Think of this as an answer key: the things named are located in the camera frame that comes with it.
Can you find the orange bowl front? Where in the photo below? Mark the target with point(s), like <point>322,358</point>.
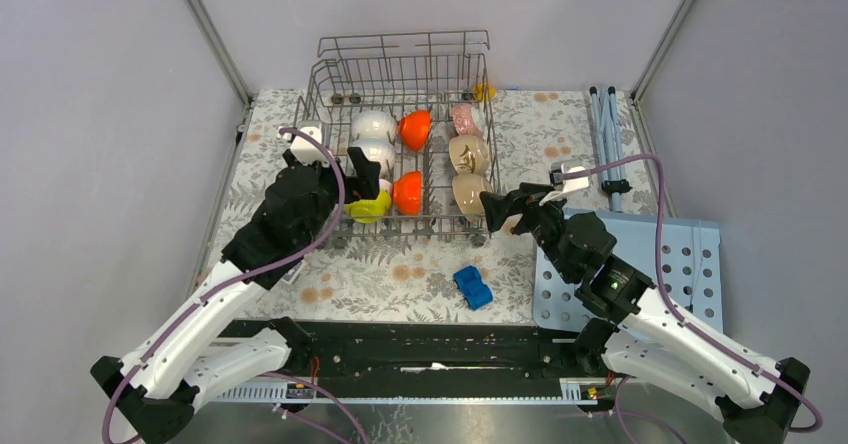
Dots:
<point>407,193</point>

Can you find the orange bowl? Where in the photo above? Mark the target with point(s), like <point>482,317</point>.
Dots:
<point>414,129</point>
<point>407,193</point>

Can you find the yellow rubber duck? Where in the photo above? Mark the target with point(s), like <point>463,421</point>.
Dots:
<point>483,92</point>

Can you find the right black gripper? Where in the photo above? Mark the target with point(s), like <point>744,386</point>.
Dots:
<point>499,207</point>

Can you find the light blue perforated board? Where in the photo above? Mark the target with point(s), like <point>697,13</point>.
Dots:
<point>690,258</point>

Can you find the yellow-green bowl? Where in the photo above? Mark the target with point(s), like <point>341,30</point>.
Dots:
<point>368,211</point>

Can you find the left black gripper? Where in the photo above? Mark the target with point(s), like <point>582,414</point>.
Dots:
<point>367,174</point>

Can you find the plain beige bowl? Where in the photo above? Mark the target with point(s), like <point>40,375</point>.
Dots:
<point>467,189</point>

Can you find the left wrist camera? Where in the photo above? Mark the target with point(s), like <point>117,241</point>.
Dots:
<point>303,150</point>

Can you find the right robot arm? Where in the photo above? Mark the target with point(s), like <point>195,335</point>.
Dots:
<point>638,331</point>

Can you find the white ribbed bowl middle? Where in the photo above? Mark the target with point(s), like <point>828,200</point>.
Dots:
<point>377,150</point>

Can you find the beige bowl with leaf pattern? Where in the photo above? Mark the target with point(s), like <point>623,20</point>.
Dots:
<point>469,154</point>

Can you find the pink patterned bowl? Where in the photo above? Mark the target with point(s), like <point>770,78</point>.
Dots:
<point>468,119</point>

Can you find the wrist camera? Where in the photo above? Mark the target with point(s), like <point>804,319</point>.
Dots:
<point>303,150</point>
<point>567,177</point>

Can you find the orange bowl rear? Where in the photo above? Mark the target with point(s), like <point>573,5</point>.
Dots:
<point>414,129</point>

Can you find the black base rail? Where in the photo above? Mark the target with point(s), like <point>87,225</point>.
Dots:
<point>383,361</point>

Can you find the blue toy car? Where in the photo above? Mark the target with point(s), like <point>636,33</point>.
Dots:
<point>470,284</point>

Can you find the white ribbed bowl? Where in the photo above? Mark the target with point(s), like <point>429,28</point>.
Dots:
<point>377,150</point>
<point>374,124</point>

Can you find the white ribbed bowl rear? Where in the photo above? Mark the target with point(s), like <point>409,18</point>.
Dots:
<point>374,124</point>

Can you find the blue folded metal stand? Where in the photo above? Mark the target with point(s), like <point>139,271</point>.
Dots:
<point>613,181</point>

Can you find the grey wire dish rack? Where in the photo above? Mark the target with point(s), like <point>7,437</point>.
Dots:
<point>398,73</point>

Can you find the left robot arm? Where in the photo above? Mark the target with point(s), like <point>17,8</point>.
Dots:
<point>160,385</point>

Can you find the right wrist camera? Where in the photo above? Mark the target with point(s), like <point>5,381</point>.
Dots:
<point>567,177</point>

